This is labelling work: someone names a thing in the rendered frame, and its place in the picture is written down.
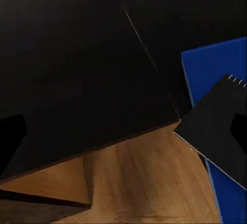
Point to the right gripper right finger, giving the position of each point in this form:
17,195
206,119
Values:
239,130

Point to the folder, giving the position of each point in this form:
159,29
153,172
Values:
203,68

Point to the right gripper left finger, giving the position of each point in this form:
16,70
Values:
12,131

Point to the cabinet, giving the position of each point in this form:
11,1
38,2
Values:
45,196

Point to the desk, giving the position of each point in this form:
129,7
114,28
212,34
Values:
87,74

